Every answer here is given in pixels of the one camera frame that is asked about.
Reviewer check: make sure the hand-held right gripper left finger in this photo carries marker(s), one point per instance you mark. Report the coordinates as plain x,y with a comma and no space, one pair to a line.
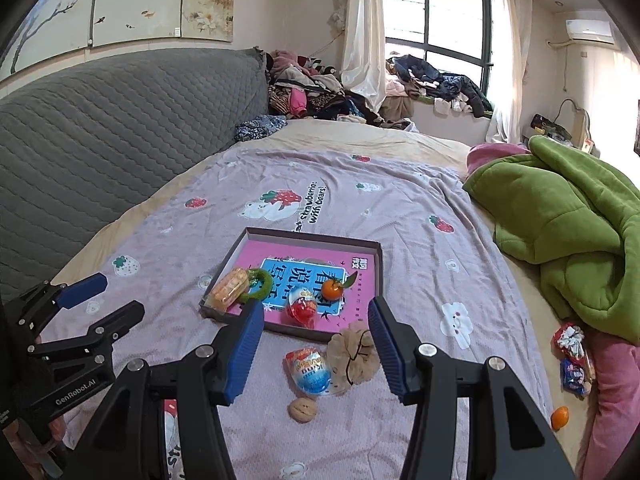
245,355

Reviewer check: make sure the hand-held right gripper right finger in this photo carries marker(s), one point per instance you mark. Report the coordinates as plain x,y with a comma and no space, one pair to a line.
387,355

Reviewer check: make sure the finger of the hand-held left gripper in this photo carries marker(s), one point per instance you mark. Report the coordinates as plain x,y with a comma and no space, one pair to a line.
115,322
82,287

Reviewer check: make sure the foil-wrapped surprise egg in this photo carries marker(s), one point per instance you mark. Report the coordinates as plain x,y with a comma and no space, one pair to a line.
302,307
310,370

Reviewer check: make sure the clear orange wafer packet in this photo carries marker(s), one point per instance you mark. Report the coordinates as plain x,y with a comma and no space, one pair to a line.
227,290

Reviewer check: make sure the walnut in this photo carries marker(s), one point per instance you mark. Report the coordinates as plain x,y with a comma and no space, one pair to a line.
302,410

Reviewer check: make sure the tangerine with green leaf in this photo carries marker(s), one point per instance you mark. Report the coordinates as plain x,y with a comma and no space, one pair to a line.
331,290

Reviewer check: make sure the brown shallow cardboard box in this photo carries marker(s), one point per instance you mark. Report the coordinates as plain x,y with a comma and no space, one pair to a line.
300,239

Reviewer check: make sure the person's left hand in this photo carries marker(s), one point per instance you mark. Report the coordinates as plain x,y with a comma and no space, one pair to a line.
57,429

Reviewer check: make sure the pink book with blue label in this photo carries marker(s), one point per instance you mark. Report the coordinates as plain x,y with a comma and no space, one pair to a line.
280,252

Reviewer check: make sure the grey quilted headboard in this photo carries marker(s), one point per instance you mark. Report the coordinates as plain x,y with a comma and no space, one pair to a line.
100,150

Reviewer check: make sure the pink strawberry printed blanket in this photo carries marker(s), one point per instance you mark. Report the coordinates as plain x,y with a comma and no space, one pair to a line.
400,200

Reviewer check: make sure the red and silver candy packet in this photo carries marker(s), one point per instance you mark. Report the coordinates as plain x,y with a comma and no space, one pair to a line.
567,340

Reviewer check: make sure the small leafless orange fruit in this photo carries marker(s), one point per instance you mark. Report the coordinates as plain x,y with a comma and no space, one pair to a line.
560,417

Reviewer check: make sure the dark blue candy packet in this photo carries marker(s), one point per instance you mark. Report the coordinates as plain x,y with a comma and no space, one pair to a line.
575,377

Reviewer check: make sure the green fleece blanket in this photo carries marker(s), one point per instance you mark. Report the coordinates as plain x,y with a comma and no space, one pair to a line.
550,210

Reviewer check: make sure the pink pillow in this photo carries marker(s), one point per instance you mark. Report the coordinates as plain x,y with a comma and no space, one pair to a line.
492,155

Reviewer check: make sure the blue patterned cloth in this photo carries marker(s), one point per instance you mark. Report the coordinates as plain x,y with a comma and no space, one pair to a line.
257,129

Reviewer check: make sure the pink fleece blanket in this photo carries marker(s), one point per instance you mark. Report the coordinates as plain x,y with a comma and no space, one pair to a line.
615,400

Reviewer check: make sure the pile of mixed clothes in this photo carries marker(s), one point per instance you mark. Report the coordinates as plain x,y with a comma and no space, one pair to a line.
310,90

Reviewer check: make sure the pile of dark clothes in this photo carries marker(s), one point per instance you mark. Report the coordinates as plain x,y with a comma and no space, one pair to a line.
440,85

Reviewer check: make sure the cream curtain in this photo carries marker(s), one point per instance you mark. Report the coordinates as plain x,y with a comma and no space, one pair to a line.
362,35
510,60

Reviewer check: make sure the white air conditioner pipe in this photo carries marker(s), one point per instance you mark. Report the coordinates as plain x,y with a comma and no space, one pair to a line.
565,65

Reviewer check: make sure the dark-framed window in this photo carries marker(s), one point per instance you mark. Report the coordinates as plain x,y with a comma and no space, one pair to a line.
440,15

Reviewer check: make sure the white air conditioner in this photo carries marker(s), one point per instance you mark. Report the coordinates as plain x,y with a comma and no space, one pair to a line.
590,32

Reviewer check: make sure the flower painted wall panels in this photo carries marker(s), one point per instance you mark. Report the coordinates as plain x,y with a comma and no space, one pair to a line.
150,0

